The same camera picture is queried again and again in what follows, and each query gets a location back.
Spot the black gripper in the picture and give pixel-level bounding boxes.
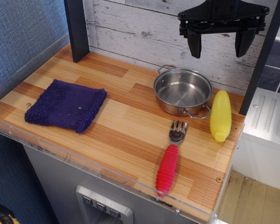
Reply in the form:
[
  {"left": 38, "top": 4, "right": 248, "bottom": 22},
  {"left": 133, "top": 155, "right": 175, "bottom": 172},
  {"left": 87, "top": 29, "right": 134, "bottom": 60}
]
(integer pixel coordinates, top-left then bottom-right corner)
[{"left": 178, "top": 0, "right": 270, "bottom": 59}]

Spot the purple towel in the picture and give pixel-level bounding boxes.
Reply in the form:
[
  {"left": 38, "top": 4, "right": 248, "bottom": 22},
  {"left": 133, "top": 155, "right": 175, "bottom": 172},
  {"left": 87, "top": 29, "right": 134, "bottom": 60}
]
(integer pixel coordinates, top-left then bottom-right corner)
[{"left": 24, "top": 79, "right": 107, "bottom": 133}]

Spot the stainless steel pot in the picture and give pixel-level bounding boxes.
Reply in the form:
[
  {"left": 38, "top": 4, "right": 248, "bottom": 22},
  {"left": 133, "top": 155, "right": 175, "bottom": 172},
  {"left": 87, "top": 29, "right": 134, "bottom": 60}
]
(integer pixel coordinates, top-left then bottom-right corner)
[{"left": 153, "top": 64, "right": 213, "bottom": 119}]

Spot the yellow plastic corn toy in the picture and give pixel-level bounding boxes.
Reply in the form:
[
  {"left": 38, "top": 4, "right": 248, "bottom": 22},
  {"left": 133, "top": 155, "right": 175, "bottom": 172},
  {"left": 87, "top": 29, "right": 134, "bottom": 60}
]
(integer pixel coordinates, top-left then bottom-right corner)
[{"left": 210, "top": 90, "right": 232, "bottom": 142}]

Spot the white ribbed side unit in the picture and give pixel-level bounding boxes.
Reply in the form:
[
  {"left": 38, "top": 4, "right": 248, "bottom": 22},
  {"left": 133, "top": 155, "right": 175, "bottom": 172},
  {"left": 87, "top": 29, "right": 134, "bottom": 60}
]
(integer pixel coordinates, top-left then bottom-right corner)
[{"left": 232, "top": 88, "right": 280, "bottom": 189}]

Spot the silver button dispenser panel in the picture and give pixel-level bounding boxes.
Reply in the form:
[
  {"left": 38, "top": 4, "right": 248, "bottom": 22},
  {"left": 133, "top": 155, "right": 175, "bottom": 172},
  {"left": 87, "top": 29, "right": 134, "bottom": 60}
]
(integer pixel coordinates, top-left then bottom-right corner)
[{"left": 76, "top": 185, "right": 134, "bottom": 224}]

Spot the grey toy kitchen cabinet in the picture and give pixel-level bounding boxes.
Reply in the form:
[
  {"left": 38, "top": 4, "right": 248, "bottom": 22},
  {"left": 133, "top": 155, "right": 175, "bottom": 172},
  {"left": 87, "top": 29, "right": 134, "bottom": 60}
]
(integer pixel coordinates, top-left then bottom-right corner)
[{"left": 24, "top": 145, "right": 216, "bottom": 224}]

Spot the clear acrylic front guard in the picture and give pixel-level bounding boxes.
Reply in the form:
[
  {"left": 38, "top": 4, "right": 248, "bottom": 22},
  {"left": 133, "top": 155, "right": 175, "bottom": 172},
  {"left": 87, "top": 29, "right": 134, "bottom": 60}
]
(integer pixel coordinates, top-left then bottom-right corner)
[{"left": 0, "top": 117, "right": 220, "bottom": 224}]

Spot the yellow object at corner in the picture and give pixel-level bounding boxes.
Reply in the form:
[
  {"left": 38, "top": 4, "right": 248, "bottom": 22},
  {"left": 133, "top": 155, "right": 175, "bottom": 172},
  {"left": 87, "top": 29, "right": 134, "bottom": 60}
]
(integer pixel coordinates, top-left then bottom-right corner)
[{"left": 0, "top": 211, "right": 20, "bottom": 224}]

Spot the dark right upright post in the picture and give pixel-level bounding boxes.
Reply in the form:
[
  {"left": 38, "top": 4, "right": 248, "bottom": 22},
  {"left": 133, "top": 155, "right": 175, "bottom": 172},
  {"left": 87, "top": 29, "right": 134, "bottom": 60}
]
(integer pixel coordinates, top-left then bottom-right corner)
[{"left": 239, "top": 0, "right": 280, "bottom": 115}]

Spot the dark upright post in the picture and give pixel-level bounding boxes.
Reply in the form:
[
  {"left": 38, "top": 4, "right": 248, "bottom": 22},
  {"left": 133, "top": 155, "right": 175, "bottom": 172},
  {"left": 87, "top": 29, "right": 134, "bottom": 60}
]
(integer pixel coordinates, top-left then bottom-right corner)
[
  {"left": 239, "top": 0, "right": 280, "bottom": 115},
  {"left": 64, "top": 0, "right": 89, "bottom": 63}
]

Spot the fork with red handle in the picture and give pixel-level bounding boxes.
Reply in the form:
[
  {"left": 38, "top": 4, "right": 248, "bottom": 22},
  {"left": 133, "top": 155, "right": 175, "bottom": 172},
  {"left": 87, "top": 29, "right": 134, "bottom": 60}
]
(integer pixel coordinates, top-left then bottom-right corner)
[{"left": 155, "top": 120, "right": 188, "bottom": 197}]

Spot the dark left upright post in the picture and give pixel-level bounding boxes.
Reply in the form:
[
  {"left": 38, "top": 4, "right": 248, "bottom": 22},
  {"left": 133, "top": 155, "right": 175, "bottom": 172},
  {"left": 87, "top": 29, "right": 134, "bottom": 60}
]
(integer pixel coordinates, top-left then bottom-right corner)
[{"left": 64, "top": 0, "right": 89, "bottom": 63}]

